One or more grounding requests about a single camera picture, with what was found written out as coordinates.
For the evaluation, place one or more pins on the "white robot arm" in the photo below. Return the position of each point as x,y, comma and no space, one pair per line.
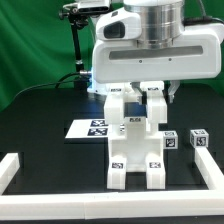
152,40

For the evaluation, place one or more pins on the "white tagged cube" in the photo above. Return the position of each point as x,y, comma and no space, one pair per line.
199,138
170,139

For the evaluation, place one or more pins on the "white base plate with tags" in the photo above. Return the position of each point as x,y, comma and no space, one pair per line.
87,128

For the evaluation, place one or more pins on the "camera on stand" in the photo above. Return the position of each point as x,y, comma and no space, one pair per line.
88,6

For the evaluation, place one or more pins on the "black camera stand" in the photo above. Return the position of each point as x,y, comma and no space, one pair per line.
77,22

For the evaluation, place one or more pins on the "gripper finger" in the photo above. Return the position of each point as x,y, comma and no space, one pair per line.
174,85
141,94

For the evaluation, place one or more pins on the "white tagged cube right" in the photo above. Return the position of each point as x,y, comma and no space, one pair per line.
199,138

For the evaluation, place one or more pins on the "white tagged cube left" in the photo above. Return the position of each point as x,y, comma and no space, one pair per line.
170,139

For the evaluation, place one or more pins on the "white chair back frame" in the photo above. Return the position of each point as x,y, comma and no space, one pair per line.
122,102

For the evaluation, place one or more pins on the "green backdrop curtain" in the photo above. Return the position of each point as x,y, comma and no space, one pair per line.
36,46

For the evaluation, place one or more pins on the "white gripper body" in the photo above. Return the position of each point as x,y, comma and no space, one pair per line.
117,57

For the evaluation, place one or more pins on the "white U-shaped obstacle fence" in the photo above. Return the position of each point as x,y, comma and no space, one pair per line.
115,205

